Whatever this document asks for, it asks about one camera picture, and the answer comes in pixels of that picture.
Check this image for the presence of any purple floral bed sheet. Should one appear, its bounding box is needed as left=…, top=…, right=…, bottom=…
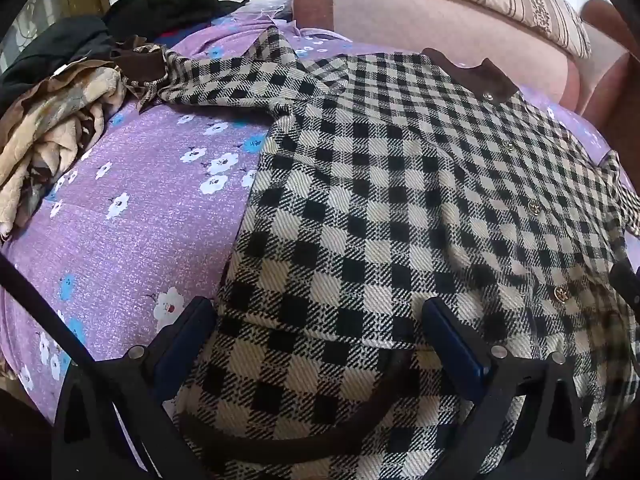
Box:
left=0, top=12, right=632, bottom=443

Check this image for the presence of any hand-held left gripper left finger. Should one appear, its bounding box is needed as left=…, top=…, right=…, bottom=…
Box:
left=52, top=296, right=221, bottom=480

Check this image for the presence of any beige brown patterned cloth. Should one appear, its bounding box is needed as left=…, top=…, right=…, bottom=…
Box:
left=0, top=45, right=168, bottom=242

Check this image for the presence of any clear plastic bag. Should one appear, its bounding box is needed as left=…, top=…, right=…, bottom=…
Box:
left=239, top=0, right=297, bottom=27

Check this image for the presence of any black garment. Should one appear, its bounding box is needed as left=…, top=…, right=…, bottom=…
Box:
left=102, top=0, right=251, bottom=42

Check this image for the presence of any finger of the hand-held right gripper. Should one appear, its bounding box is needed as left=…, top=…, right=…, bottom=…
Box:
left=610, top=260, right=640, bottom=317

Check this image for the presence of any black cable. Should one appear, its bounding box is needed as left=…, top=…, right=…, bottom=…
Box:
left=0, top=252, right=97, bottom=367

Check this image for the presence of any blue and red cloth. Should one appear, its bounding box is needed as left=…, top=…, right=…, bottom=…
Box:
left=154, top=22, right=213, bottom=45

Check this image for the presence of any black white checkered coat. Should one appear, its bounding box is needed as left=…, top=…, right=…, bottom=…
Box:
left=120, top=25, right=640, bottom=480

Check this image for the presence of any dark grey garment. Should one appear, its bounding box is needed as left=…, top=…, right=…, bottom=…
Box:
left=0, top=15, right=122, bottom=108

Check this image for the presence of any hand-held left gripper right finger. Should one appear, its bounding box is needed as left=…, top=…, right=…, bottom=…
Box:
left=422, top=297, right=589, bottom=480

